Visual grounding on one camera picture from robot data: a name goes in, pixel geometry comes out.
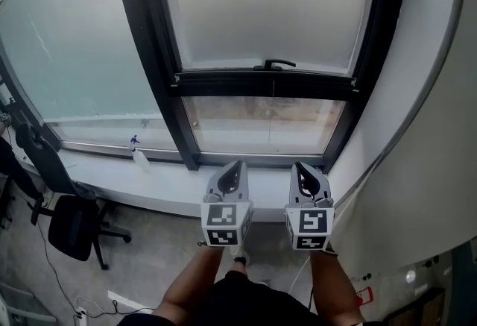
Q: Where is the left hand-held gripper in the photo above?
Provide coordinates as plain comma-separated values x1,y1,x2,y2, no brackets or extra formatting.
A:
197,160,256,249

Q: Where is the person's black clothing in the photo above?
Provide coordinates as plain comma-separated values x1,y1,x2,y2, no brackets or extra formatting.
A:
121,269,320,326

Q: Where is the person's white shoe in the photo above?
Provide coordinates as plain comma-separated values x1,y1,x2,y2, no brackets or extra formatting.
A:
227,241,250,270

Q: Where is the black window handle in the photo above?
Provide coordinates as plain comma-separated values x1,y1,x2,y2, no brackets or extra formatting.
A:
253,59,297,72

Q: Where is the black insect screen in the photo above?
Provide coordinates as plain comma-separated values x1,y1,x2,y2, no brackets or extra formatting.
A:
165,0,376,90

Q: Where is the white floor cable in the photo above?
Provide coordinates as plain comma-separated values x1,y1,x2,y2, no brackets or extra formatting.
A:
288,256,312,289

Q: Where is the grey floor rack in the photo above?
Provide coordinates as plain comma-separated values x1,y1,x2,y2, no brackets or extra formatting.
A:
0,282,57,326

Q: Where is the black framed window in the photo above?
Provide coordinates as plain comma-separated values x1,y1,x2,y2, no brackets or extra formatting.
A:
110,0,404,173

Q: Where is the white power strip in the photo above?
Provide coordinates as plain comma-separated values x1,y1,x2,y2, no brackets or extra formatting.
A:
73,295,89,319

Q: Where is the black office chair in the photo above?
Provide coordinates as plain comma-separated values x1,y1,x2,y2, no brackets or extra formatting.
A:
14,122,133,272

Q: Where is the clear spray bottle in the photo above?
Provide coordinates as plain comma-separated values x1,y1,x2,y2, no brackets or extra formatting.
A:
127,134,152,173

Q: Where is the white window sill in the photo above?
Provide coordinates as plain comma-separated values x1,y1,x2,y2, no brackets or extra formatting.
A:
58,148,326,224

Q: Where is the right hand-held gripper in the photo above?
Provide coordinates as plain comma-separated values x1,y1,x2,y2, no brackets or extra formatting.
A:
284,161,336,252

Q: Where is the person's right forearm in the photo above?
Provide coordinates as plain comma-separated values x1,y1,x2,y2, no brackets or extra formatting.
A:
308,249,365,326

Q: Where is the brown wooden cabinet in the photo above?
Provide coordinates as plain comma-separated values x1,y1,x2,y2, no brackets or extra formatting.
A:
385,286,448,326

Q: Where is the red tag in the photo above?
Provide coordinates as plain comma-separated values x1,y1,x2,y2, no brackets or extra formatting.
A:
355,286,375,307

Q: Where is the person's left forearm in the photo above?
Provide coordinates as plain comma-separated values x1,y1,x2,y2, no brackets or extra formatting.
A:
151,245,227,326

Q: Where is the black floor cable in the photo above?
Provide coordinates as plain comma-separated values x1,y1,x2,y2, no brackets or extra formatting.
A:
35,219,157,319

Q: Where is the large frosted window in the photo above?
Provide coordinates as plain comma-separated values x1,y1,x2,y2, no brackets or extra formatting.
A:
0,0,180,163

